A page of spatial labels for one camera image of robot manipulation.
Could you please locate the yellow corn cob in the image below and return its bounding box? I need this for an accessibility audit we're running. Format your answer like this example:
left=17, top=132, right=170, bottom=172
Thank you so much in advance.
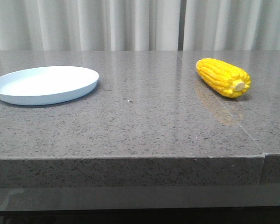
left=196, top=58, right=252, bottom=98

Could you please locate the light blue round plate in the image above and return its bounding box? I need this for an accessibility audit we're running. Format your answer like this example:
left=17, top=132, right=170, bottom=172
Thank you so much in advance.
left=0, top=66, right=99, bottom=105

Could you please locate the white curtain left panel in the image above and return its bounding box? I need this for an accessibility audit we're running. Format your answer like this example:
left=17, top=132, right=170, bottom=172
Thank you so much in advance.
left=0, top=0, right=182, bottom=51

